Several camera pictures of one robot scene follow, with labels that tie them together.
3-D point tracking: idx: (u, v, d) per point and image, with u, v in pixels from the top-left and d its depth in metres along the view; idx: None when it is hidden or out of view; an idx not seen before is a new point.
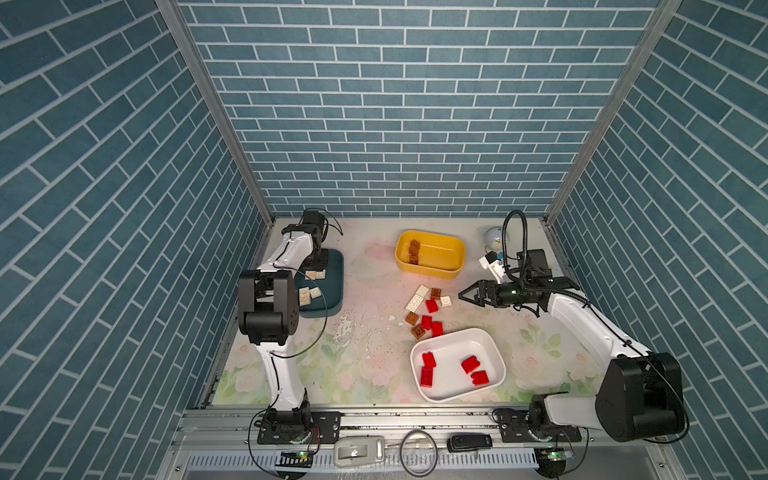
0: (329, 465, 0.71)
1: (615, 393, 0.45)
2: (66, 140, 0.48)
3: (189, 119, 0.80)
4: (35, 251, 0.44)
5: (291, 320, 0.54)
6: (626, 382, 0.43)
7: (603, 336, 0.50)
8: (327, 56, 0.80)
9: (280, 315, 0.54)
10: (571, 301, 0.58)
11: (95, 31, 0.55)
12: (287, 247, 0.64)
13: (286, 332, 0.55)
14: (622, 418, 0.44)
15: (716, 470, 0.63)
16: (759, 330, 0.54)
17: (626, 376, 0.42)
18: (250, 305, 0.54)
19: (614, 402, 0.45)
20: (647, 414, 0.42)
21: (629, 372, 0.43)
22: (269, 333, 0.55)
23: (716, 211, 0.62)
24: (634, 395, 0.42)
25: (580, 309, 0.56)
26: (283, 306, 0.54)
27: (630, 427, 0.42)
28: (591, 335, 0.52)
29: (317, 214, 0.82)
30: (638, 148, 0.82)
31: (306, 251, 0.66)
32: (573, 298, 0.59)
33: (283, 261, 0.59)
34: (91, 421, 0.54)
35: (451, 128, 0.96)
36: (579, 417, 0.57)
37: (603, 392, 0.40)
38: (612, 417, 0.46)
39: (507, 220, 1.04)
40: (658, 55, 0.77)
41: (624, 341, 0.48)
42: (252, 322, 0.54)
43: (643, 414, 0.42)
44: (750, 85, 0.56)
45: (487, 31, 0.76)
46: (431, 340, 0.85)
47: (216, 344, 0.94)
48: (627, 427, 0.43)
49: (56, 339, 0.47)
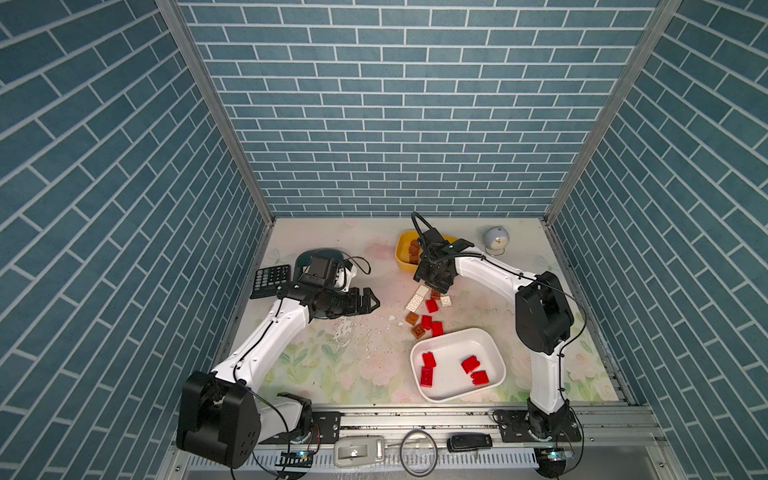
0: (329, 465, 0.71)
1: (527, 318, 0.55)
2: (65, 141, 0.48)
3: (189, 119, 0.80)
4: (35, 251, 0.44)
5: (241, 447, 0.40)
6: (529, 305, 0.52)
7: (503, 276, 0.60)
8: (327, 56, 0.80)
9: (225, 443, 0.41)
10: (472, 258, 0.67)
11: (95, 31, 0.55)
12: (266, 335, 0.49)
13: (228, 462, 0.40)
14: (538, 333, 0.54)
15: (715, 470, 0.63)
16: (758, 330, 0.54)
17: (530, 300, 0.53)
18: (193, 422, 0.41)
19: (529, 323, 0.55)
20: (554, 324, 0.55)
21: (531, 297, 0.53)
22: (212, 456, 0.41)
23: (716, 210, 0.62)
24: (538, 312, 0.52)
25: (479, 262, 0.66)
26: (230, 436, 0.40)
27: (545, 338, 0.53)
28: (495, 278, 0.61)
29: (325, 263, 0.65)
30: (638, 148, 0.82)
31: (293, 329, 0.52)
32: (473, 256, 0.68)
33: (251, 362, 0.45)
34: (91, 421, 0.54)
35: (451, 128, 0.96)
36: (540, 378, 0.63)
37: (520, 321, 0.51)
38: (530, 335, 0.56)
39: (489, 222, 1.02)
40: (659, 55, 0.76)
41: (518, 274, 0.60)
42: (195, 441, 0.41)
43: (554, 329, 0.54)
44: (751, 84, 0.56)
45: (487, 31, 0.76)
46: (430, 340, 0.85)
47: (216, 345, 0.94)
48: (543, 337, 0.53)
49: (56, 338, 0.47)
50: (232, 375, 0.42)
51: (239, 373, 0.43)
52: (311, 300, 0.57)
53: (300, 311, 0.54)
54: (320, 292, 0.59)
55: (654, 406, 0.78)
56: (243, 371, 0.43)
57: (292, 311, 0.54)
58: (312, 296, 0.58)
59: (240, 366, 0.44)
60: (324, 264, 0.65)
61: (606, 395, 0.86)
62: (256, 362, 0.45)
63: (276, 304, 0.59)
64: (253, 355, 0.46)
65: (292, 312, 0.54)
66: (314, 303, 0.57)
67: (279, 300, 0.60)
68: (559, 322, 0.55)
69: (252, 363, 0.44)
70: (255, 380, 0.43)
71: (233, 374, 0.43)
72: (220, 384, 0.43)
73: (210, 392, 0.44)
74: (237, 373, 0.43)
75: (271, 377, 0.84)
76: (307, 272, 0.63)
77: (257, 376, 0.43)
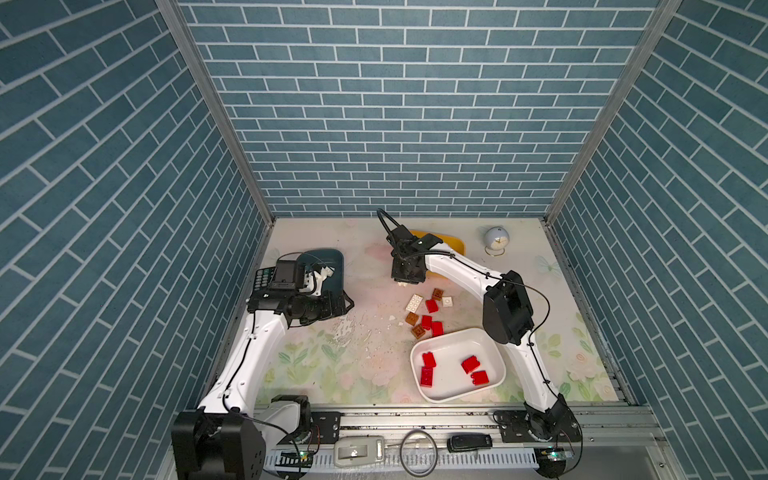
0: (329, 465, 0.71)
1: (494, 316, 0.59)
2: (66, 141, 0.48)
3: (189, 119, 0.80)
4: (35, 252, 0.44)
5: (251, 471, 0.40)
6: (495, 304, 0.57)
7: (472, 275, 0.63)
8: (327, 56, 0.80)
9: (234, 472, 0.39)
10: (443, 257, 0.69)
11: (95, 31, 0.55)
12: (247, 354, 0.47)
13: None
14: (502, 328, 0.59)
15: (716, 471, 0.63)
16: (759, 330, 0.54)
17: (495, 302, 0.56)
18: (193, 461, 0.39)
19: (493, 320, 0.60)
20: (515, 317, 0.59)
21: (496, 299, 0.57)
22: None
23: (716, 211, 0.62)
24: (503, 310, 0.57)
25: (448, 260, 0.68)
26: (236, 462, 0.39)
27: (509, 332, 0.58)
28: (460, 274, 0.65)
29: (292, 267, 0.63)
30: (638, 148, 0.82)
31: (274, 340, 0.50)
32: (444, 254, 0.70)
33: (239, 386, 0.43)
34: (91, 422, 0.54)
35: (452, 128, 0.96)
36: (523, 371, 0.65)
37: (488, 317, 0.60)
38: (494, 329, 0.61)
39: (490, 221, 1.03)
40: (659, 55, 0.76)
41: (485, 274, 0.63)
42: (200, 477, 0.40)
43: (514, 321, 0.59)
44: (751, 85, 0.56)
45: (487, 31, 0.76)
46: (430, 340, 0.85)
47: (216, 344, 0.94)
48: (506, 332, 0.59)
49: (57, 338, 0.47)
50: (222, 404, 0.41)
51: (229, 401, 0.41)
52: (287, 304, 0.55)
53: (277, 321, 0.52)
54: (294, 296, 0.57)
55: (654, 406, 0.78)
56: (232, 398, 0.41)
57: (268, 325, 0.51)
58: (287, 300, 0.56)
59: (228, 395, 0.42)
60: (290, 269, 0.63)
61: (606, 395, 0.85)
62: (244, 385, 0.43)
63: (250, 319, 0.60)
64: (240, 379, 0.44)
65: (268, 325, 0.51)
66: (290, 307, 0.55)
67: (252, 314, 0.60)
68: (520, 315, 0.61)
69: (240, 386, 0.43)
70: (248, 401, 0.41)
71: (221, 404, 0.41)
72: (210, 417, 0.40)
73: (202, 427, 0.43)
74: (226, 402, 0.41)
75: (271, 376, 0.84)
76: (276, 279, 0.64)
77: (248, 398, 0.42)
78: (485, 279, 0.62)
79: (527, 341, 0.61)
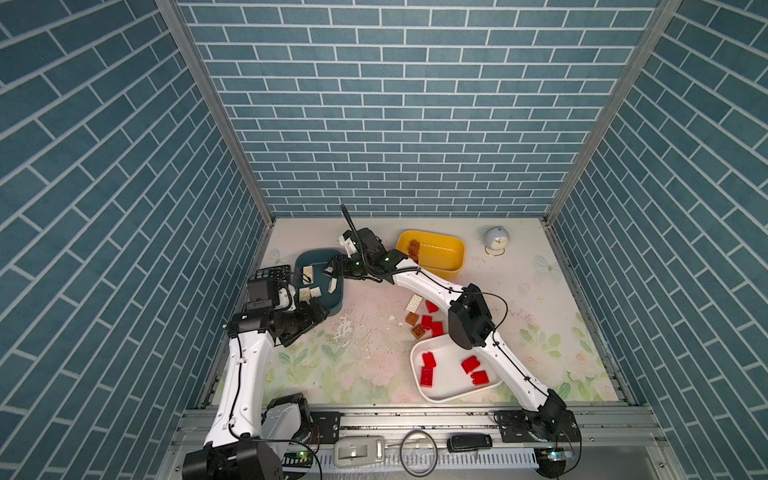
0: (329, 465, 0.71)
1: (456, 325, 0.65)
2: (66, 140, 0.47)
3: (189, 119, 0.80)
4: (35, 251, 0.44)
5: None
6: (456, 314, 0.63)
7: (436, 290, 0.69)
8: (327, 56, 0.80)
9: None
10: (412, 272, 0.73)
11: (95, 31, 0.55)
12: (242, 380, 0.46)
13: None
14: (465, 336, 0.65)
15: (716, 471, 0.63)
16: (758, 330, 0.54)
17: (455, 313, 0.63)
18: None
19: (457, 329, 0.66)
20: (475, 323, 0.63)
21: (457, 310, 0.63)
22: None
23: (716, 211, 0.62)
24: (464, 318, 0.62)
25: (415, 276, 0.72)
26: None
27: (473, 339, 0.65)
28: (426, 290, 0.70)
29: (265, 282, 0.62)
30: (638, 148, 0.82)
31: (264, 354, 0.50)
32: (412, 270, 0.74)
33: (242, 412, 0.42)
34: (91, 422, 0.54)
35: (452, 128, 0.96)
36: (504, 374, 0.68)
37: (453, 327, 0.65)
38: (460, 338, 0.67)
39: (489, 221, 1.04)
40: (658, 56, 0.77)
41: (448, 288, 0.68)
42: None
43: (477, 327, 0.65)
44: (750, 85, 0.56)
45: (487, 31, 0.76)
46: (431, 340, 0.85)
47: (216, 344, 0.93)
48: (469, 339, 0.65)
49: (57, 339, 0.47)
50: (231, 433, 0.40)
51: (236, 428, 0.41)
52: (268, 321, 0.54)
53: (261, 340, 0.51)
54: (273, 311, 0.56)
55: (655, 406, 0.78)
56: (238, 425, 0.41)
57: (254, 346, 0.50)
58: (268, 315, 0.55)
59: (235, 423, 0.41)
60: (261, 286, 0.61)
61: (606, 395, 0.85)
62: (248, 409, 0.43)
63: (234, 344, 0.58)
64: (242, 405, 0.43)
65: (255, 346, 0.50)
66: (273, 324, 0.54)
67: (233, 340, 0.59)
68: (480, 320, 0.68)
69: (244, 412, 0.42)
70: (255, 423, 0.41)
71: (230, 433, 0.40)
72: (220, 450, 0.39)
73: (213, 463, 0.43)
74: (234, 429, 0.40)
75: (271, 376, 0.84)
76: (249, 299, 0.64)
77: (255, 422, 0.41)
78: (448, 292, 0.68)
79: (493, 341, 0.67)
